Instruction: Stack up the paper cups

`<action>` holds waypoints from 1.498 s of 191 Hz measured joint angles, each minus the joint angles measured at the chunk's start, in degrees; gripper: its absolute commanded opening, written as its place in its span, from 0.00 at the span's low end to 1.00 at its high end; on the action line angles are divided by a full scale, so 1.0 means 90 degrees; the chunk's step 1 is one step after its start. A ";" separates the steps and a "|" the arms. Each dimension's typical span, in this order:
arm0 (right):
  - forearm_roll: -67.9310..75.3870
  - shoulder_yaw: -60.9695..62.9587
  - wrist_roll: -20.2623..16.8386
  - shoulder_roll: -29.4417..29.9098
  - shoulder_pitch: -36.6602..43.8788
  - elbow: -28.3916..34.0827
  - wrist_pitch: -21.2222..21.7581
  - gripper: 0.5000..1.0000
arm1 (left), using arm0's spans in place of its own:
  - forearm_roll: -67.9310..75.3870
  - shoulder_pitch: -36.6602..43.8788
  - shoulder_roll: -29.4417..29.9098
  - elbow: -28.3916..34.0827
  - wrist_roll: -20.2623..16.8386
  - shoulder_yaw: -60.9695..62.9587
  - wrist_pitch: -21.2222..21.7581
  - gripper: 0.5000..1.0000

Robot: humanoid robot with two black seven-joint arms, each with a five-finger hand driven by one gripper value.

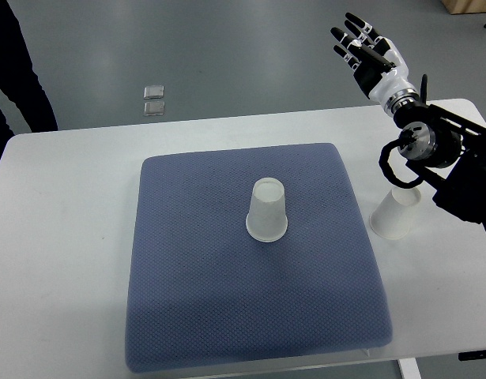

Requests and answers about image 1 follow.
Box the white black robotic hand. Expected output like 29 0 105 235
330 13 419 116

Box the white paper cup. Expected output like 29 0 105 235
369 186 421 240
246 177 288 243

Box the wooden furniture corner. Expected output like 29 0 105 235
441 0 486 15

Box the upper metal floor plate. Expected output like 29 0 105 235
143 84 164 99

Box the black table control panel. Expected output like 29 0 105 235
458 350 486 362

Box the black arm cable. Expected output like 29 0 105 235
379 137 424 189

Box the person in dark clothing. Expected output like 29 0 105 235
0 0 59 163

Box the white paper cup on cushion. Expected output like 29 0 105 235
246 177 288 243

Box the white table leg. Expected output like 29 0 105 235
397 358 422 379

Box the blue mesh cushion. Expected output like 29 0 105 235
126 143 393 373

